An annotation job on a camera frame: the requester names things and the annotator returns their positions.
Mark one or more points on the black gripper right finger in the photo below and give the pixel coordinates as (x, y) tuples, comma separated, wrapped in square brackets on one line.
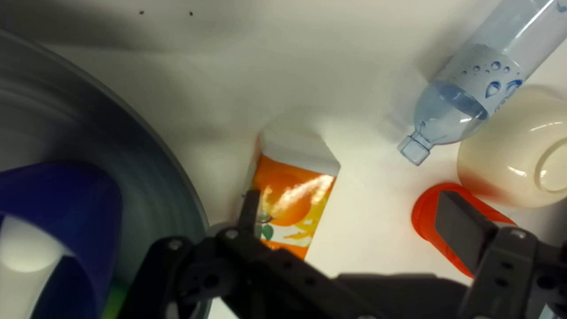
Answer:
[(462, 231)]

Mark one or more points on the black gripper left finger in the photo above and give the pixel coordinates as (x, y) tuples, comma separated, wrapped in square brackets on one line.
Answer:
[(249, 214)]

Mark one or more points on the orange juice carton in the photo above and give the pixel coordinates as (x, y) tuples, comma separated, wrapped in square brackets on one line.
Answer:
[(292, 189)]

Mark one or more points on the red plastic cup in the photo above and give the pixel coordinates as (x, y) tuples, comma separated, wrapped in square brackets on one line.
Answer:
[(425, 216)]

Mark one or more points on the blue plastic cup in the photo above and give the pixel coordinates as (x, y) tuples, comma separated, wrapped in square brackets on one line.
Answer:
[(76, 224)]

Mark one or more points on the cream bowl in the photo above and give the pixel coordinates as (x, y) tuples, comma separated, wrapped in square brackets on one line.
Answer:
[(513, 148)]

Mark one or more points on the clear plastic water bottle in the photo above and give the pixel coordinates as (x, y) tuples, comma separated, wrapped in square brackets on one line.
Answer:
[(471, 77)]

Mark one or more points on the grey round plate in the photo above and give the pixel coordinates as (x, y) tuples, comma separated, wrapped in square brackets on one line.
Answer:
[(88, 130)]

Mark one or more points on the white plastic spoon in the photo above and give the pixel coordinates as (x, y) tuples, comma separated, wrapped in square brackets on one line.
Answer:
[(26, 260)]

